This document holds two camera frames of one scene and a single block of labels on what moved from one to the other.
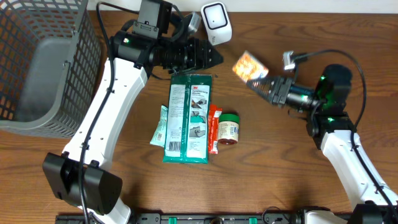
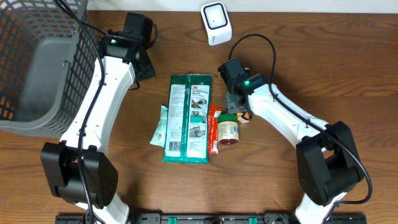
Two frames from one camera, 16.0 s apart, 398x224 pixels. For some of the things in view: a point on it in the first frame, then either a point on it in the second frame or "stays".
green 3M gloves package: x=186 y=124 stays
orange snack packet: x=249 y=68 → x=244 y=117
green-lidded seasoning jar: x=228 y=129 stays
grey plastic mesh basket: x=51 y=61 stays
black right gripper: x=278 y=89 → x=229 y=104
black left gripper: x=202 y=56 → x=149 y=71
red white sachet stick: x=212 y=129 stays
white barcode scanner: x=217 y=22 stays
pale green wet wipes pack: x=160 y=136 stays
